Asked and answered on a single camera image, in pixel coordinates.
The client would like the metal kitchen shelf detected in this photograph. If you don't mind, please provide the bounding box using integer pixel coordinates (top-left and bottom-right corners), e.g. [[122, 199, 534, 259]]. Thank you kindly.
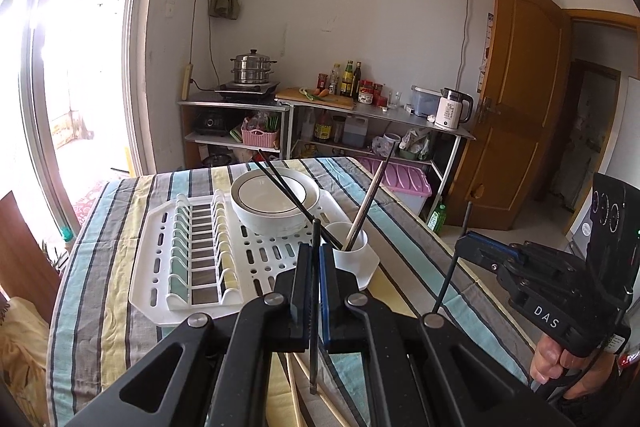
[[178, 92, 473, 219]]

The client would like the person's right hand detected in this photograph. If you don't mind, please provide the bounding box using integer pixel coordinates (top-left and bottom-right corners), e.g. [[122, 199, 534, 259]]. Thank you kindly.
[[529, 334, 616, 400]]

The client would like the black chopstick pair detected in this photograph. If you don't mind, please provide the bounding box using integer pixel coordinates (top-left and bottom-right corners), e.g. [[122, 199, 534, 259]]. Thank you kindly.
[[432, 200, 473, 314], [342, 141, 398, 251]]

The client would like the white cylindrical utensil cup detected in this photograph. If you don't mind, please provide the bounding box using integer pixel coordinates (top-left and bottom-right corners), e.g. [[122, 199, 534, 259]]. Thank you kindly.
[[326, 221, 368, 274]]

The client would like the pink plastic storage box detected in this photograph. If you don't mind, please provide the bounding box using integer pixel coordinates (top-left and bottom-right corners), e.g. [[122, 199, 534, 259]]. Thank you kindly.
[[382, 161, 432, 215]]

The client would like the white plastic dish rack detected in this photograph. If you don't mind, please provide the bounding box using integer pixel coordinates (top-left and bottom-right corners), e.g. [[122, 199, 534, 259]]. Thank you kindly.
[[128, 188, 381, 327]]

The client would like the large white ceramic bowl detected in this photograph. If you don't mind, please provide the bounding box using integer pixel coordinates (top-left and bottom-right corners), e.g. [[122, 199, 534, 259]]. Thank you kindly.
[[230, 167, 320, 237]]

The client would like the wooden door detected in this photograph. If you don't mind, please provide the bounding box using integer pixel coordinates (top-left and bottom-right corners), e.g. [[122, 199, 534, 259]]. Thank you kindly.
[[446, 0, 572, 230]]

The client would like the white electric kettle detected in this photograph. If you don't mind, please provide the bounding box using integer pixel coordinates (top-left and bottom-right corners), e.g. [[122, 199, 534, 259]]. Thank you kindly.
[[435, 88, 474, 130]]

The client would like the clear plastic container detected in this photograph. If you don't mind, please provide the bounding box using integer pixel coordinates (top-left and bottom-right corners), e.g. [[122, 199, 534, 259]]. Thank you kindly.
[[410, 86, 440, 118]]

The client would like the striped tablecloth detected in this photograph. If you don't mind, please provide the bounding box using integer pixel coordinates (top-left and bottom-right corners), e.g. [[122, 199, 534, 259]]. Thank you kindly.
[[46, 165, 533, 426]]

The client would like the pink woven basket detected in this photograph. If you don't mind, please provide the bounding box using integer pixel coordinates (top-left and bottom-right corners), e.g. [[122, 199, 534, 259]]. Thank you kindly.
[[241, 119, 280, 150]]

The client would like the red label jar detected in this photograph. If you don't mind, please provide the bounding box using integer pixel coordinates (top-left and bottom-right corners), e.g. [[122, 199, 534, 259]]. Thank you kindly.
[[358, 79, 375, 105]]

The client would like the green label oil bottle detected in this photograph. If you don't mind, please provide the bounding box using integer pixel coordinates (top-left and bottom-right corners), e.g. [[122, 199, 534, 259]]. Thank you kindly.
[[340, 61, 354, 98]]

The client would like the dark soy sauce bottle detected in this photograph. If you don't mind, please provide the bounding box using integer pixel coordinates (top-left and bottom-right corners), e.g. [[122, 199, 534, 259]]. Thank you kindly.
[[350, 61, 361, 102]]

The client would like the wooden cutting board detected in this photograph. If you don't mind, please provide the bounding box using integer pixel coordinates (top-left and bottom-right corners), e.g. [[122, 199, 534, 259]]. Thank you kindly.
[[274, 88, 355, 110]]

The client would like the black induction cooker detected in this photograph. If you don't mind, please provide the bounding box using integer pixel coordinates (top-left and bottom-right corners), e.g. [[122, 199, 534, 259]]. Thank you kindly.
[[214, 81, 280, 102]]

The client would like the stainless steel steamer pot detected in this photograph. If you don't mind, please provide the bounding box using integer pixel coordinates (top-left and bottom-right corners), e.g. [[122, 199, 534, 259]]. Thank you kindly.
[[231, 49, 277, 84]]

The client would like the wooden chair back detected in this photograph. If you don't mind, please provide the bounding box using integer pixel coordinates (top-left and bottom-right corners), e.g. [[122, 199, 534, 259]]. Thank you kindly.
[[0, 192, 60, 323]]

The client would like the power strip on wall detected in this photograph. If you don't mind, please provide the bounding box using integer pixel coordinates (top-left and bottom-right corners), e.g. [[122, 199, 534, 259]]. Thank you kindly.
[[180, 63, 193, 101]]

